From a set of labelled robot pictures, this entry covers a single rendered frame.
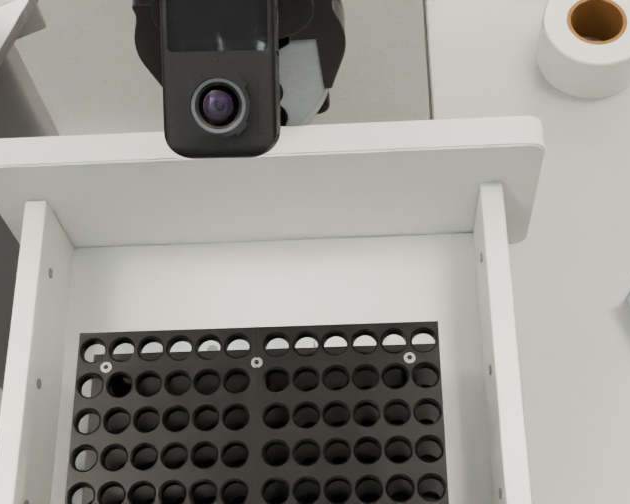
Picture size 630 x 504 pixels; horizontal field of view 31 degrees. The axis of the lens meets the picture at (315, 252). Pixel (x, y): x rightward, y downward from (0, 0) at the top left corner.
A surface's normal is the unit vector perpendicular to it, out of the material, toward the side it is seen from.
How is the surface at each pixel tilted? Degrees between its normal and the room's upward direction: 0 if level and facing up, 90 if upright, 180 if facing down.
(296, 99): 90
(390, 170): 90
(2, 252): 90
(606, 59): 0
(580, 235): 0
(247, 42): 33
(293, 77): 90
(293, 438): 0
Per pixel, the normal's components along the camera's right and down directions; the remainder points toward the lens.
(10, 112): 0.41, 0.80
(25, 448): 1.00, -0.04
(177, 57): -0.04, 0.11
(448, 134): -0.07, -0.44
